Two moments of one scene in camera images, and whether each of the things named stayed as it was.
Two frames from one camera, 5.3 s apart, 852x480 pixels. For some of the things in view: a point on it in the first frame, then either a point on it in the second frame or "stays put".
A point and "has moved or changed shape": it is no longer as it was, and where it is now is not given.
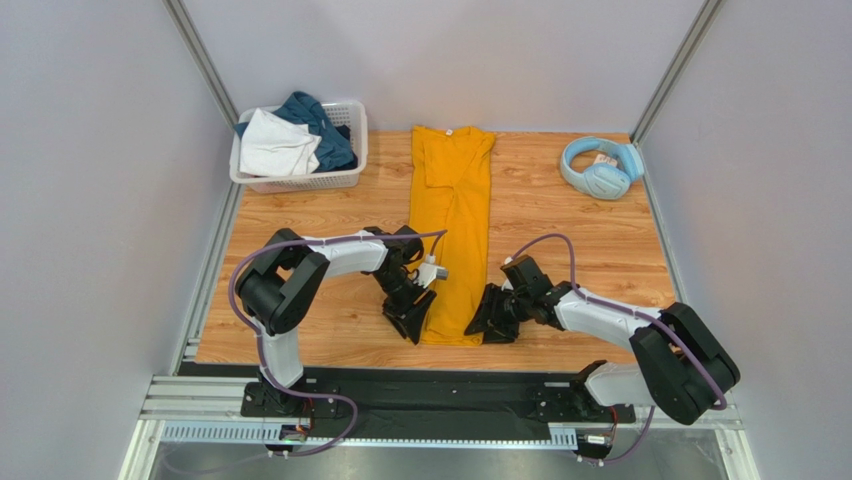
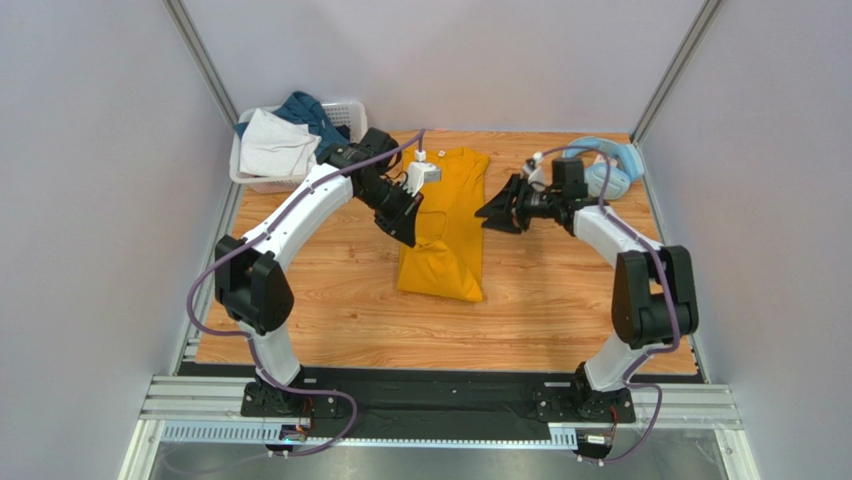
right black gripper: [501, 306] to [521, 206]
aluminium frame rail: [218, 400] stays put
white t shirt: [272, 147] stays put
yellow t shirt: [451, 192] has moved or changed shape
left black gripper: [408, 308] to [404, 227]
